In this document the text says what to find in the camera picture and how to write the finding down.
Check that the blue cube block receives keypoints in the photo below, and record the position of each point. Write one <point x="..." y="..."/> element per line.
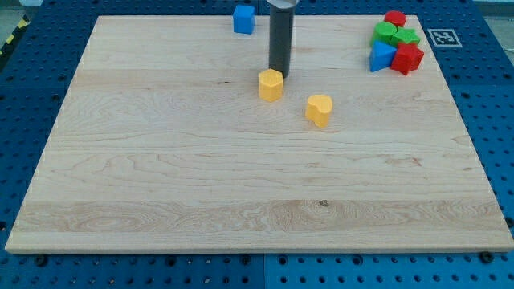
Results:
<point x="243" y="19"/>

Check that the yellow hexagon block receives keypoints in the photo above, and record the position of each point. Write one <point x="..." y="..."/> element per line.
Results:
<point x="270" y="85"/>

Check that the yellow heart block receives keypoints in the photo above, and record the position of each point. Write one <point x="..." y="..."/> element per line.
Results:
<point x="318" y="109"/>

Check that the light wooden board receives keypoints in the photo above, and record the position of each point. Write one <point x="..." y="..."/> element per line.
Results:
<point x="163" y="146"/>

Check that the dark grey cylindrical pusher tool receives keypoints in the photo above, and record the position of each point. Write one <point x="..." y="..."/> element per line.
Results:
<point x="280" y="39"/>

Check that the blue triangle block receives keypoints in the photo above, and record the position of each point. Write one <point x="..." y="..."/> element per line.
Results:
<point x="381" y="56"/>

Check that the green cylinder block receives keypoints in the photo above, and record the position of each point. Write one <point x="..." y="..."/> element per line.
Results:
<point x="383" y="32"/>

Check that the red star block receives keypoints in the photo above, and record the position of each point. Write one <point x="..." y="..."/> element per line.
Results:
<point x="407" y="58"/>

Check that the green star block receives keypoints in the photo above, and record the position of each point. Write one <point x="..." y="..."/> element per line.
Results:
<point x="404" y="35"/>

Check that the red cylinder block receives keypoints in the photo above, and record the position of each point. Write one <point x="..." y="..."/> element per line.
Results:
<point x="395" y="17"/>

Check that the white fiducial marker tag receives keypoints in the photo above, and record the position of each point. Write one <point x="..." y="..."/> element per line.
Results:
<point x="444" y="37"/>

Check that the black bolt front left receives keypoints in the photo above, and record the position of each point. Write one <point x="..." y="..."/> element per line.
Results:
<point x="41" y="260"/>

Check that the black bolt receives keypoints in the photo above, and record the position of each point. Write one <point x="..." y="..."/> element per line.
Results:
<point x="41" y="260"/>
<point x="486" y="257"/>

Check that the black bolt front right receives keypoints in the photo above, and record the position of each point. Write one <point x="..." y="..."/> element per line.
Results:
<point x="486" y="257"/>

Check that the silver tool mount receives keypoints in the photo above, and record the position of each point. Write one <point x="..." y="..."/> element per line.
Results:
<point x="283" y="4"/>

